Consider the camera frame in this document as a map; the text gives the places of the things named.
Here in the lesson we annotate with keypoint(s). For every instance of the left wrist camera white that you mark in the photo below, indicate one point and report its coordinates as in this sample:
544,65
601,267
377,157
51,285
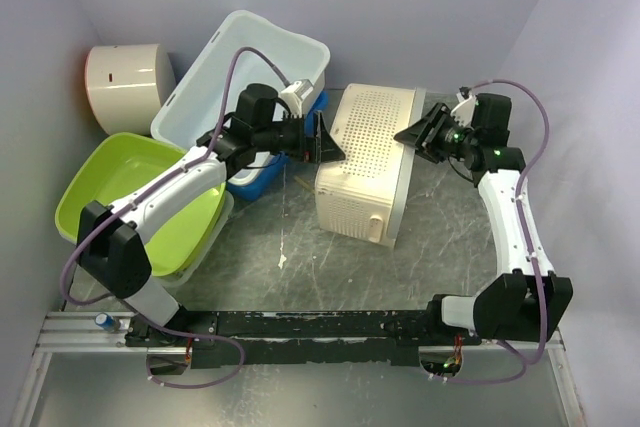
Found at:
298,97

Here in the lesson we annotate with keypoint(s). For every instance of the white plastic tub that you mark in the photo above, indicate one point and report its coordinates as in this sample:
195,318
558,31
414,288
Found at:
193,107

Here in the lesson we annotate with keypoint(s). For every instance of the beige perforated plastic basket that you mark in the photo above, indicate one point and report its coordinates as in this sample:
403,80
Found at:
364,196

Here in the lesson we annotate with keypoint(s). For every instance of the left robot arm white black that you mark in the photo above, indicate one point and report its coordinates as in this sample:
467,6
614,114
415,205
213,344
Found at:
111,239

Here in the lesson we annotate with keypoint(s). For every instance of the small yellow stick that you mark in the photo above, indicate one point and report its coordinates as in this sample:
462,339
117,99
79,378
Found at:
303,183

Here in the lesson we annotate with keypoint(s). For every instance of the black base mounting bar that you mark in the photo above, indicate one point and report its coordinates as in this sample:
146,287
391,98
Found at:
396,337

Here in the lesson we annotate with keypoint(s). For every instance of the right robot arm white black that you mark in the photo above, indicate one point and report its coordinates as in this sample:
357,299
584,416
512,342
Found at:
527,299

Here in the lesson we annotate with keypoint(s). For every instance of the blue plastic tray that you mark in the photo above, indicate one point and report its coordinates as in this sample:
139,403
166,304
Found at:
251,184

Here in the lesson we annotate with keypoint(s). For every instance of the green plastic basin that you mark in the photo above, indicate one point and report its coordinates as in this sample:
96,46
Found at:
123,163

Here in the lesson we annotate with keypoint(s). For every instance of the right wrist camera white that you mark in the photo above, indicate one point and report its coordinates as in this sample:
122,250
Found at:
463,112

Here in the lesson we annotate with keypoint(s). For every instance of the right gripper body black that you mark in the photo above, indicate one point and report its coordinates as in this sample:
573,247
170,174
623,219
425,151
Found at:
450,137

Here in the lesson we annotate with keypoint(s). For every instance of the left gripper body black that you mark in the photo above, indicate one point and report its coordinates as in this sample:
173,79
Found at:
295,142

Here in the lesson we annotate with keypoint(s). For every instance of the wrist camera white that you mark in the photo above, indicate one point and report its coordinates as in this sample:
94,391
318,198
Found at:
463,112
298,97

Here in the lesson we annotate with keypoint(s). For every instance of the aluminium rail frame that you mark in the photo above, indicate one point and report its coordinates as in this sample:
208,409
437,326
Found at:
81,375

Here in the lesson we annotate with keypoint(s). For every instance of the white cylindrical container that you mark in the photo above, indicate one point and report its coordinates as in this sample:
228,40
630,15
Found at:
127,85

